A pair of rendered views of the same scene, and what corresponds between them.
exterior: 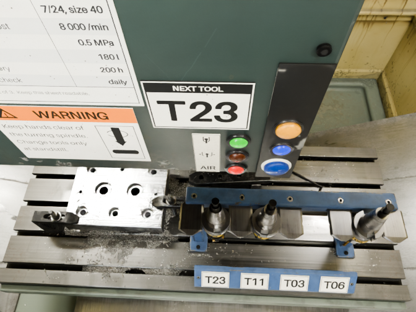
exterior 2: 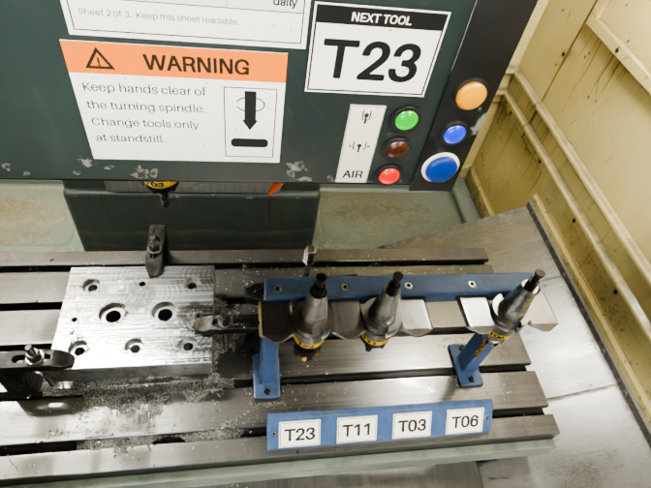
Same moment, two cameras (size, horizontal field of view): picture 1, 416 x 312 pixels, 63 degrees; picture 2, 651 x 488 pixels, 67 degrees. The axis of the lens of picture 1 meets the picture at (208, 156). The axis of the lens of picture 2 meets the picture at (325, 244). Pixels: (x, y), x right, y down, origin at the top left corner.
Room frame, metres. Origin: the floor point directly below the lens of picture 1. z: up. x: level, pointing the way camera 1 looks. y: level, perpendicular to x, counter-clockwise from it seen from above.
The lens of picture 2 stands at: (-0.13, 0.14, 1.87)
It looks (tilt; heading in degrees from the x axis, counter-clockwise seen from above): 50 degrees down; 339
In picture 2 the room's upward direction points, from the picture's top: 12 degrees clockwise
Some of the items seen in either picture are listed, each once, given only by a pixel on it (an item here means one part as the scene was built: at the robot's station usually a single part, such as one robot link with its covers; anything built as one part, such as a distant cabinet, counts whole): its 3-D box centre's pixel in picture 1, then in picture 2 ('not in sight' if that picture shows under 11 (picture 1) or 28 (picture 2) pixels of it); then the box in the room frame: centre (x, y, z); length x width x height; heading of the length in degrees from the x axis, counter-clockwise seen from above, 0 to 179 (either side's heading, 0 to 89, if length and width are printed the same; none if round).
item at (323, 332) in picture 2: (215, 220); (312, 320); (0.25, -0.01, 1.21); 0.06 x 0.06 x 0.03
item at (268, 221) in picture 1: (268, 215); (387, 302); (0.24, -0.12, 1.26); 0.04 x 0.04 x 0.07
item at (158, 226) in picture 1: (120, 192); (139, 319); (0.44, 0.28, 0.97); 0.29 x 0.23 x 0.05; 85
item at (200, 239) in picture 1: (196, 220); (269, 342); (0.31, 0.04, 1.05); 0.10 x 0.05 x 0.30; 175
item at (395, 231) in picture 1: (392, 226); (538, 312); (0.21, -0.39, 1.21); 0.07 x 0.05 x 0.01; 175
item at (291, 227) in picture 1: (290, 223); (414, 317); (0.23, -0.17, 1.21); 0.07 x 0.05 x 0.01; 175
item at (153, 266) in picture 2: not in sight; (157, 257); (0.59, 0.25, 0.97); 0.13 x 0.03 x 0.15; 175
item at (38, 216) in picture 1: (59, 220); (37, 367); (0.35, 0.45, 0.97); 0.13 x 0.03 x 0.15; 85
